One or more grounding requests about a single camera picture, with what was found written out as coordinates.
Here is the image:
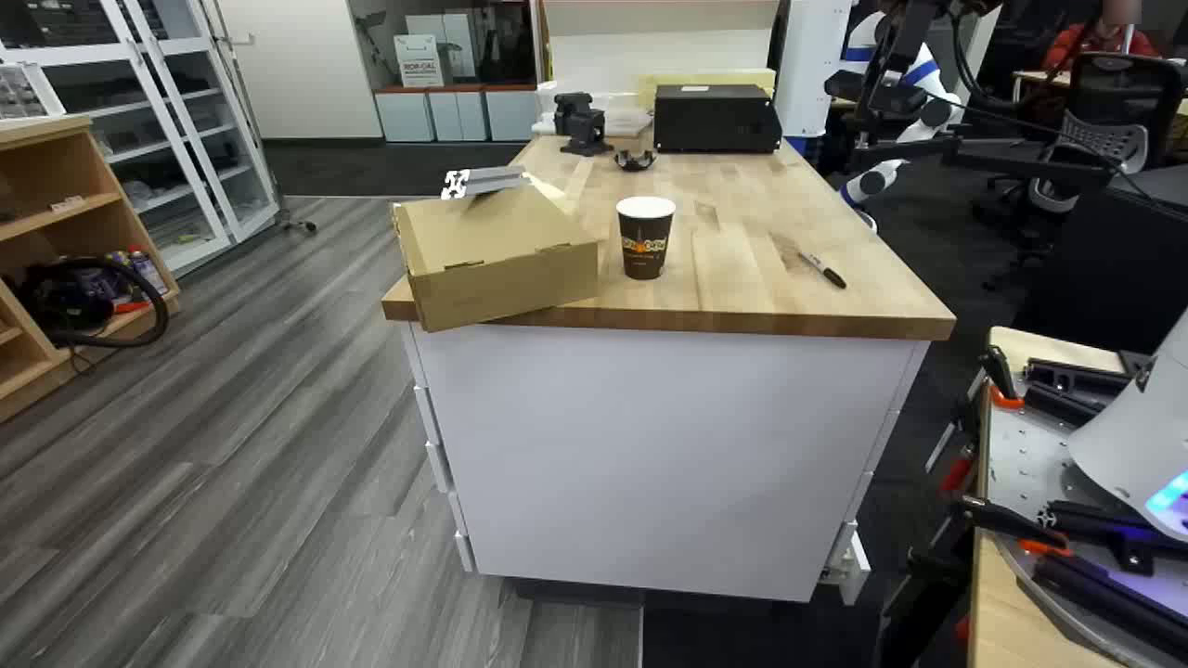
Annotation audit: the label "black pen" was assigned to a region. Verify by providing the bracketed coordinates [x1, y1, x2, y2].
[796, 242, 855, 294]

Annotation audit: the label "brown paper coffee cup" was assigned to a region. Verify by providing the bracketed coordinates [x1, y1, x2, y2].
[613, 193, 678, 281]

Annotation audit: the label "cardboard box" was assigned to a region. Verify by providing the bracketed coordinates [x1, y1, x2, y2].
[389, 172, 604, 334]

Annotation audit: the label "white table cabinet base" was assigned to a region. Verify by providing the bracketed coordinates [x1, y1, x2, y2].
[400, 318, 931, 607]

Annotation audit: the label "black bench vise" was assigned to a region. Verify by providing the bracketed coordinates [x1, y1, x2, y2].
[548, 88, 613, 158]

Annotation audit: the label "black equipment box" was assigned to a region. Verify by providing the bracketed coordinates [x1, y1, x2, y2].
[648, 81, 787, 158]

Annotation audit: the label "low white storage cabinets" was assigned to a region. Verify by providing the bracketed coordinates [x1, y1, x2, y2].
[371, 81, 541, 148]

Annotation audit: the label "white glass door cabinet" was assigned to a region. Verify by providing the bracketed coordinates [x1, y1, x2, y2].
[0, 0, 282, 277]

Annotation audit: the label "side table with tools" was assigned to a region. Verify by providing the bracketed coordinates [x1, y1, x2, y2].
[945, 323, 1188, 668]

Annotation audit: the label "black bag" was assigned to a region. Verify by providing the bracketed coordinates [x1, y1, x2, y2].
[15, 251, 175, 354]

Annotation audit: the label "open wooden shelf unit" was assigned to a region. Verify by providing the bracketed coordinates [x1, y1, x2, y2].
[0, 114, 186, 428]

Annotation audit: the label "black office chair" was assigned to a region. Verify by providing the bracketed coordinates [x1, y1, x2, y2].
[1020, 49, 1188, 255]

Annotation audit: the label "grey sheet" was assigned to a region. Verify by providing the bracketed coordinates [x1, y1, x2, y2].
[1066, 307, 1188, 549]

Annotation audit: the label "aluminium extrusion rail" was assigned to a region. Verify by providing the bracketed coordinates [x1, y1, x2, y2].
[439, 164, 540, 206]

